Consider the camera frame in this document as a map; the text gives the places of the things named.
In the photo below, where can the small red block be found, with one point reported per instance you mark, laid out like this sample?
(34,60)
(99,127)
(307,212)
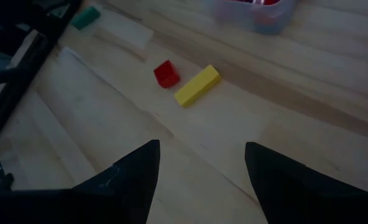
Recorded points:
(271,2)
(167,74)

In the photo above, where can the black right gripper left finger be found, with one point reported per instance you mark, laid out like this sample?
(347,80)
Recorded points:
(134,186)

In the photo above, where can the thin green block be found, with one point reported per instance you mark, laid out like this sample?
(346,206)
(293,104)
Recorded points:
(86,17)

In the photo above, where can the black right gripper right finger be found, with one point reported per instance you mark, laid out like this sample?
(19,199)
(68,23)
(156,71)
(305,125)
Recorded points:
(280,189)

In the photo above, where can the clear plastic bin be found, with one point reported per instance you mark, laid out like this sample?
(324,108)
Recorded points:
(249,14)

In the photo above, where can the long yellow block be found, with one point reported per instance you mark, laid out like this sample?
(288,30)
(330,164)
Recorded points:
(198,86)

